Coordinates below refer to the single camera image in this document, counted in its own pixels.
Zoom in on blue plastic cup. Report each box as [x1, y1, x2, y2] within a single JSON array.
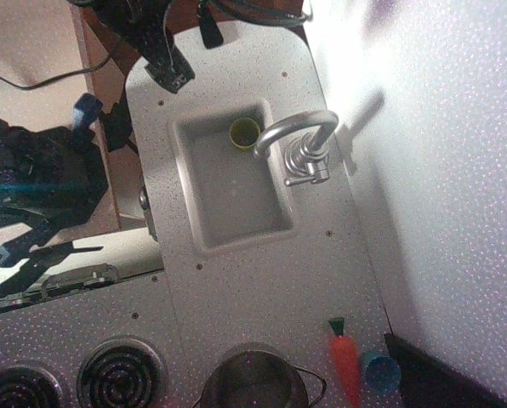
[[359, 350, 402, 395]]

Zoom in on grey toy sink basin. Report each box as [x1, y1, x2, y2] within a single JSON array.
[[168, 99, 296, 255]]

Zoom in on silver faucet base with lever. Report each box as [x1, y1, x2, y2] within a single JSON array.
[[284, 133, 330, 187]]

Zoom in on black and blue clamp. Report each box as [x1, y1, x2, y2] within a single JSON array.
[[0, 220, 103, 298]]

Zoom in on black coiled cable at top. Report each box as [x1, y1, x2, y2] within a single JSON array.
[[213, 0, 314, 27]]

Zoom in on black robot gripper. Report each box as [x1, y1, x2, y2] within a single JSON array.
[[95, 1, 195, 94]]

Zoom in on silver curved faucet spout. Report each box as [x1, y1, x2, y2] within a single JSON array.
[[253, 110, 339, 159]]

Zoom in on black coil stove burner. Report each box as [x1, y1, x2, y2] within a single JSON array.
[[76, 337, 169, 407], [0, 365, 64, 407]]

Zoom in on yellow-green plastic cup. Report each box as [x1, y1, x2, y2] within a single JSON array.
[[229, 117, 261, 151]]

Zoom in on metal pot with handle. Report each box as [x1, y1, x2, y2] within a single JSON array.
[[192, 349, 328, 408]]

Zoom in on black clamp at top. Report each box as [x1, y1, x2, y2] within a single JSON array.
[[197, 1, 224, 49]]

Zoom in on black coil stove burner centre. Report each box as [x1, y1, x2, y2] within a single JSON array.
[[76, 337, 169, 407]]

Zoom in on silver cabinet door handle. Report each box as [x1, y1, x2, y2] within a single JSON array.
[[139, 184, 158, 242]]

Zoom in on black coil stove burner left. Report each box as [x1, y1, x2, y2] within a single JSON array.
[[0, 365, 64, 407]]

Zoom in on orange toy carrot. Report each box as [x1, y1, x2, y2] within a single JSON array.
[[328, 317, 361, 407]]

